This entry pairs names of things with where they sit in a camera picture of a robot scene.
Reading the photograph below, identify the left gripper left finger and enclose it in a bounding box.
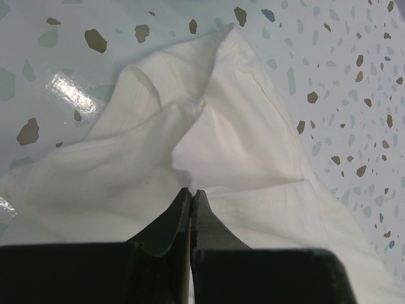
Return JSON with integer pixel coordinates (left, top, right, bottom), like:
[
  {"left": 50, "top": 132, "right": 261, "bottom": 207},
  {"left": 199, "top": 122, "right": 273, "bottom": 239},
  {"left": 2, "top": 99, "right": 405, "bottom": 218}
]
[{"left": 126, "top": 188, "right": 192, "bottom": 303}]

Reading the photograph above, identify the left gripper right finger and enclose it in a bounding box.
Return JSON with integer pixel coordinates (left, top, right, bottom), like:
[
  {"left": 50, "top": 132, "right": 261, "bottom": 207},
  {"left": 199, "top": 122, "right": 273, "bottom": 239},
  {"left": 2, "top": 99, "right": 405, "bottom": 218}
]
[{"left": 190, "top": 190, "right": 251, "bottom": 303}]

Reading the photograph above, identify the white printed t shirt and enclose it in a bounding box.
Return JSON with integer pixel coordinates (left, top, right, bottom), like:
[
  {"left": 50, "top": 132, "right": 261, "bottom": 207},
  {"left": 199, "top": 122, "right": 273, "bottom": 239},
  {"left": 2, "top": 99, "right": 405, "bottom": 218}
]
[{"left": 1, "top": 25, "right": 404, "bottom": 303}]

